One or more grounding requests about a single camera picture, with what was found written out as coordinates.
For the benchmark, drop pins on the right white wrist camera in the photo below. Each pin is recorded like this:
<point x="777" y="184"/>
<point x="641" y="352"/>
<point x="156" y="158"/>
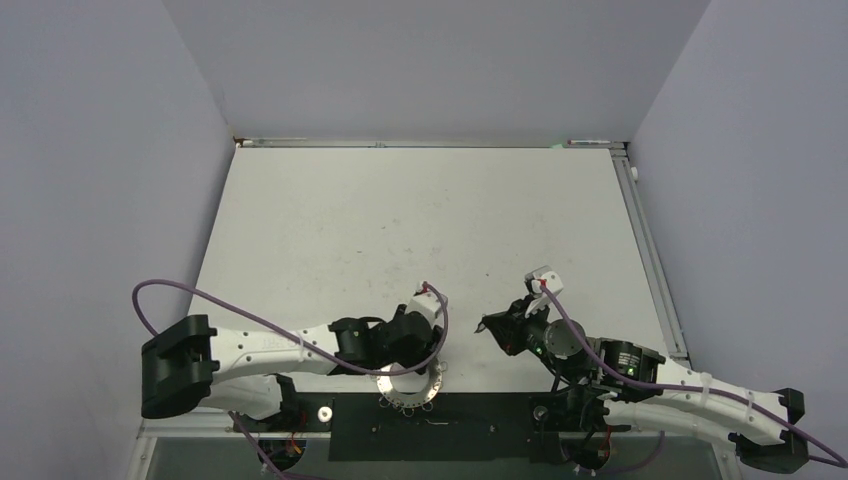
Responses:
<point x="543" y="283"/>

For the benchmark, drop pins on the metal keyring disc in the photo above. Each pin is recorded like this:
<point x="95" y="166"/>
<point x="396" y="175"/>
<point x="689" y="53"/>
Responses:
<point x="411" y="393"/>

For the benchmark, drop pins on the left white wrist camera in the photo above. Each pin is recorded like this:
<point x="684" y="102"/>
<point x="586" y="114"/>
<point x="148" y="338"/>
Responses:
<point x="428" y="302"/>

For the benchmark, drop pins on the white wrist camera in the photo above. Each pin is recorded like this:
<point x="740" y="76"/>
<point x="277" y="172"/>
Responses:
<point x="543" y="283"/>
<point x="428" y="302"/>

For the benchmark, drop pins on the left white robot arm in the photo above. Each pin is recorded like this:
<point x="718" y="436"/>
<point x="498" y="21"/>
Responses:
<point x="195" y="364"/>

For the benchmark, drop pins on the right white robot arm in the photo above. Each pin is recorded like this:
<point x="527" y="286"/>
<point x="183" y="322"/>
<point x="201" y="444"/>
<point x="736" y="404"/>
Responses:
<point x="607" y="383"/>

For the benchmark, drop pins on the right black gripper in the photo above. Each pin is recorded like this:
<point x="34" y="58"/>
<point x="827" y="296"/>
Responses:
<point x="506" y="326"/>

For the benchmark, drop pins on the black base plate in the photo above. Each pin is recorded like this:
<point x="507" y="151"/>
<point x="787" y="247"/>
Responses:
<point x="453" y="427"/>

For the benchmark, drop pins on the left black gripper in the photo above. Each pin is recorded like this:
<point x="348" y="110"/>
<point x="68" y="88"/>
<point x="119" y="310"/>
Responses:
<point x="421" y="351"/>

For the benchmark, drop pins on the marker pen on rail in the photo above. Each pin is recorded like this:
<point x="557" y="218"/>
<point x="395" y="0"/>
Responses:
<point x="604" y="144"/>

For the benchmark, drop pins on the aluminium frame rail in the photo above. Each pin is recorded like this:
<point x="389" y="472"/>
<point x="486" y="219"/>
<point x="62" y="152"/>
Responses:
<point x="661" y="296"/>

